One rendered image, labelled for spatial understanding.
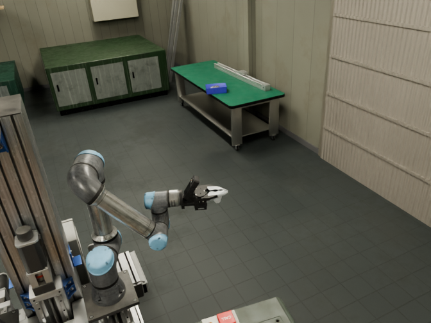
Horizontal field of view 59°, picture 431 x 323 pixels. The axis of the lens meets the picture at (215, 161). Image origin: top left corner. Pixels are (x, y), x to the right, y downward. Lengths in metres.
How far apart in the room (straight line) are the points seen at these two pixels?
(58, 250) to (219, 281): 1.86
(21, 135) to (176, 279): 2.26
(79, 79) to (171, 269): 4.65
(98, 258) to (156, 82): 6.19
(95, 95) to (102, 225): 5.86
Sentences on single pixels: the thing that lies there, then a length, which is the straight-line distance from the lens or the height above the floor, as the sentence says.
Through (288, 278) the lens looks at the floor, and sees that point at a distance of 3.46.
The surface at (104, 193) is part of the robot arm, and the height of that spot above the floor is 1.71.
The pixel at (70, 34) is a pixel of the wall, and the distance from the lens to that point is 9.39.
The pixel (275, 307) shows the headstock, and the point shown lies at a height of 1.25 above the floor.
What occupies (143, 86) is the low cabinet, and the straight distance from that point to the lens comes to 7.63.
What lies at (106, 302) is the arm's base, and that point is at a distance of 1.82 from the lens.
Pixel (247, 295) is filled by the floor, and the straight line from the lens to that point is 3.32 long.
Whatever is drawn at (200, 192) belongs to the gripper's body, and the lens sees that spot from 1.64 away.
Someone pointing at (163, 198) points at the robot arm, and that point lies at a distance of 1.64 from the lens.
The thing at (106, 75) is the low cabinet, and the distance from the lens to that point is 7.43.
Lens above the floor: 2.50
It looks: 29 degrees down
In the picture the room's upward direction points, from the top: 4 degrees counter-clockwise
